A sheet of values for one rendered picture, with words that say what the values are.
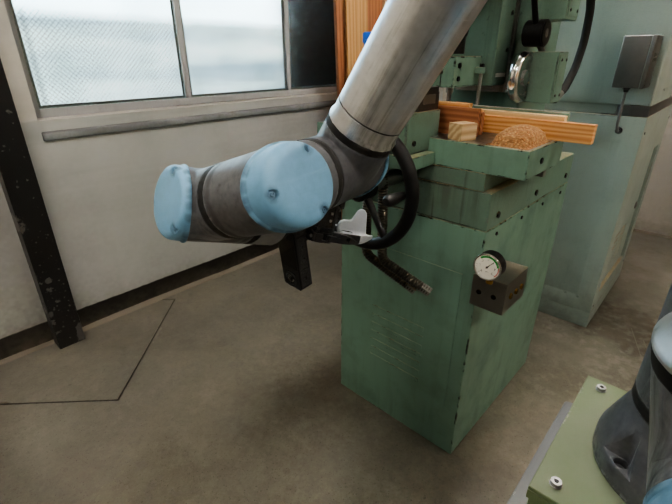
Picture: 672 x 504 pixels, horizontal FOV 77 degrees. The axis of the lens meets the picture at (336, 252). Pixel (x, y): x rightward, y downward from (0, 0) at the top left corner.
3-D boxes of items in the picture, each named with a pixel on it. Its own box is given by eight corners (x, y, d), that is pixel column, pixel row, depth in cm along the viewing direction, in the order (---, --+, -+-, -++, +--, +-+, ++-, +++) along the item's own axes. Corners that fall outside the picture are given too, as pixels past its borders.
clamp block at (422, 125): (354, 148, 102) (355, 108, 98) (388, 140, 111) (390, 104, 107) (406, 157, 93) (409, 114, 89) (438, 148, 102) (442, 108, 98)
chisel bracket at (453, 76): (426, 93, 108) (430, 56, 104) (454, 90, 117) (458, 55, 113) (453, 94, 103) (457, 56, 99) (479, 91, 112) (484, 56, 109)
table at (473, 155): (291, 147, 118) (290, 125, 115) (362, 133, 138) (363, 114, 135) (506, 191, 80) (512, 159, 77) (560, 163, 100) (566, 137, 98)
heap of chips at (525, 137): (485, 144, 91) (487, 126, 89) (512, 136, 100) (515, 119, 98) (528, 150, 85) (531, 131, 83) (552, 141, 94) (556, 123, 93)
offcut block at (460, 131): (460, 141, 94) (462, 124, 92) (447, 138, 97) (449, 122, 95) (475, 139, 96) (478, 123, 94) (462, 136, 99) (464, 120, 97)
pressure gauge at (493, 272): (469, 283, 95) (474, 250, 92) (477, 277, 98) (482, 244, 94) (497, 292, 91) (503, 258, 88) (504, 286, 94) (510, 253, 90)
